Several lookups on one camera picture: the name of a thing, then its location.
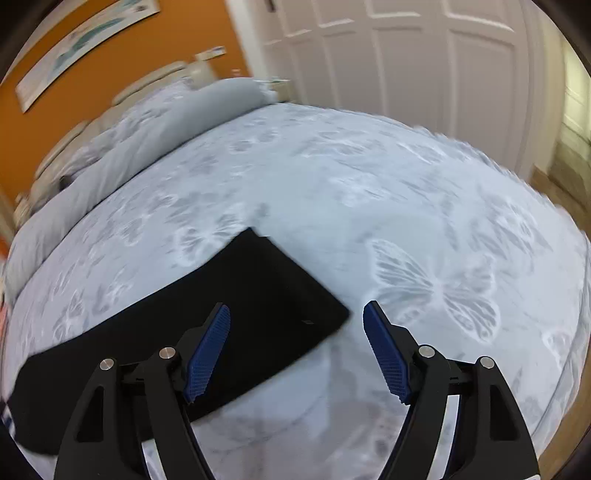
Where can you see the white wardrobe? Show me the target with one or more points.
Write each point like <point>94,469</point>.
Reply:
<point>392,55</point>

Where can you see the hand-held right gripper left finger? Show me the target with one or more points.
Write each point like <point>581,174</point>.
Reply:
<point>207,355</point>

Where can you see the grey duvet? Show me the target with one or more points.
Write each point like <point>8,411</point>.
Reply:
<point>138,152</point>

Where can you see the beige padded headboard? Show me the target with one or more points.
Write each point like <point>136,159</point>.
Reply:
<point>152,76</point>

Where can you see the butterfly print pillow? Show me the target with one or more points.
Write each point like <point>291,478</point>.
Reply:
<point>171,92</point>

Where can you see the butterfly print bed cover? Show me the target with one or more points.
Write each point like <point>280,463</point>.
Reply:
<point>346,207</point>

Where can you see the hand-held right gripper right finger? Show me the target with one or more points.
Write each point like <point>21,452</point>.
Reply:
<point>385,355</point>

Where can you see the framed wall picture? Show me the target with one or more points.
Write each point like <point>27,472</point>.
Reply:
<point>78,46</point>

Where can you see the white wall switch panel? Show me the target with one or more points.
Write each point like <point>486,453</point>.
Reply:
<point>210,53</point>

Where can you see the black pants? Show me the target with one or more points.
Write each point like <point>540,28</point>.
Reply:
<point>258,295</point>

